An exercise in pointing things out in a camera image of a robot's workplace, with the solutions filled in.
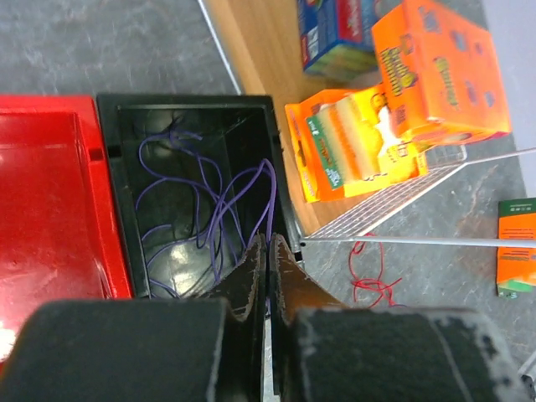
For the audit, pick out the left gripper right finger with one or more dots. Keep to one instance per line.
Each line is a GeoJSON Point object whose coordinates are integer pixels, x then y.
{"type": "Point", "coordinates": [290, 290]}

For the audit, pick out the red plastic bin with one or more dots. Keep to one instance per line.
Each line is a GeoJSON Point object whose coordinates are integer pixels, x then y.
{"type": "Point", "coordinates": [59, 233]}

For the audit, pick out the blue box in rack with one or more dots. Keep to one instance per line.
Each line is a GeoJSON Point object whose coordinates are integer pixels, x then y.
{"type": "Point", "coordinates": [336, 37]}

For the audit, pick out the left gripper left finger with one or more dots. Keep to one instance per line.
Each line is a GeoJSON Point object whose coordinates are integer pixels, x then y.
{"type": "Point", "coordinates": [237, 372]}

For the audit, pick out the black plastic bin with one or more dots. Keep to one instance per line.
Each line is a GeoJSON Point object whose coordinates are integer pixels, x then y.
{"type": "Point", "coordinates": [195, 177]}

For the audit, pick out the white wire shelf rack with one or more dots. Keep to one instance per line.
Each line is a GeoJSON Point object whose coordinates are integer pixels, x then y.
{"type": "Point", "coordinates": [257, 40]}

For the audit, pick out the orange snack box on table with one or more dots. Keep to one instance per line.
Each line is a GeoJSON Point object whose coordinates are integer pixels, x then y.
{"type": "Point", "coordinates": [515, 273]}

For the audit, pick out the orange yellow box in rack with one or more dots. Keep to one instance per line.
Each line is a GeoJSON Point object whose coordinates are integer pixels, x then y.
{"type": "Point", "coordinates": [344, 147]}

